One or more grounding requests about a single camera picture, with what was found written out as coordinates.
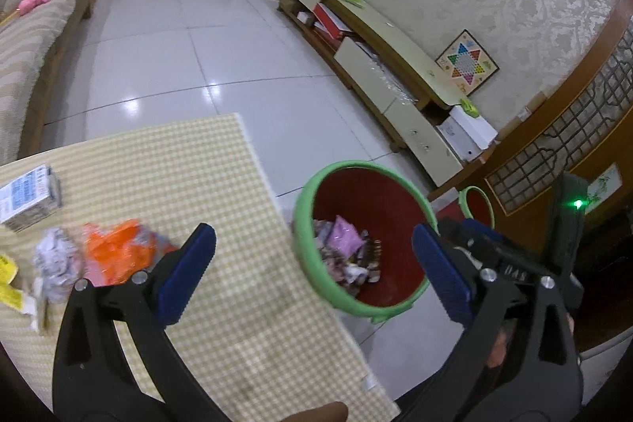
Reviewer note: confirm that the star pattern checkers board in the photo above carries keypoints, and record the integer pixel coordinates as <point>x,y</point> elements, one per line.
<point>465,63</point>

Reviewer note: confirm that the beige striped sofa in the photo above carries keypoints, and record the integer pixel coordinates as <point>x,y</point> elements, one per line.
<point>29,51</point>

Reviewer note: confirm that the blue white snack wrapper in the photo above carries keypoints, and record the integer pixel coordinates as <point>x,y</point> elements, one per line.
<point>353,274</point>

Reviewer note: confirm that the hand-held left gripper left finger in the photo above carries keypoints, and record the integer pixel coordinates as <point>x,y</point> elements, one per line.
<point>188,273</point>

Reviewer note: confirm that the person's knee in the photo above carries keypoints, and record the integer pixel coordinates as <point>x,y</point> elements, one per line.
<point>316,413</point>

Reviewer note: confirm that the blue white milk carton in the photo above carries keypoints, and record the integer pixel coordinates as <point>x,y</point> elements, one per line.
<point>27,199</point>

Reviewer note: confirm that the yellow wrapper pieces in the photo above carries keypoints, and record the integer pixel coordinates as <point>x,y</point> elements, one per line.
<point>10,291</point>

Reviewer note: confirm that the green rimmed red trash bin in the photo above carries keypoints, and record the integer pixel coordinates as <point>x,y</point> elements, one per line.
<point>395,204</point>

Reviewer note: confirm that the orange snack bag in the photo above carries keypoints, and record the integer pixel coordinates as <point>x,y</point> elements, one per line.
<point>116,251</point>

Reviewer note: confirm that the purple plastic bag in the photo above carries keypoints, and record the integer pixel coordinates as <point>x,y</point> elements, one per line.
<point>346,234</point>

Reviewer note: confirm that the pink plush toy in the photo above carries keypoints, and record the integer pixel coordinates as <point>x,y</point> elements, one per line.
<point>34,2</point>

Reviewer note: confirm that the person's right hand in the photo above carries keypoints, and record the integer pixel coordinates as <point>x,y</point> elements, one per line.
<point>498,350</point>

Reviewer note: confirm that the small green rimmed bin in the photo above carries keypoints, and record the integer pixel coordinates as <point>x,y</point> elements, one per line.
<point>477,209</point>

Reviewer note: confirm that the white flat box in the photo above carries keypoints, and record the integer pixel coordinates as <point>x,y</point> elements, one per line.
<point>470,130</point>

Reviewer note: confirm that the crumpled grey wrapper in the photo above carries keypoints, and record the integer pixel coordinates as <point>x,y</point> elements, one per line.
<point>54,254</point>

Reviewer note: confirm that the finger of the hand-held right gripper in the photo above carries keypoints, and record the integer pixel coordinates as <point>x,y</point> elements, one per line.
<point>487,236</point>
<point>452,231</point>

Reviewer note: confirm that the brown snack wrapper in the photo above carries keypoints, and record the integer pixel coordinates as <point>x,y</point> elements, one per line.
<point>371,254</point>

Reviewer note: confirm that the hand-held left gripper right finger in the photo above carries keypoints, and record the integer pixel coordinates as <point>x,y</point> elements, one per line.
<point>442,273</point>

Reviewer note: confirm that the red flat box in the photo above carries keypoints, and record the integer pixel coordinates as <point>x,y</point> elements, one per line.
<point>329,20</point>

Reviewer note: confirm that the cream wooden tv cabinet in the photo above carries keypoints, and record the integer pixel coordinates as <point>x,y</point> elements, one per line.
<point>385,41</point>

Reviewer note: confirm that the carved wooden screen partition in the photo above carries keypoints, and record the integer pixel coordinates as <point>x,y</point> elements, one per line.
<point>568,140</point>

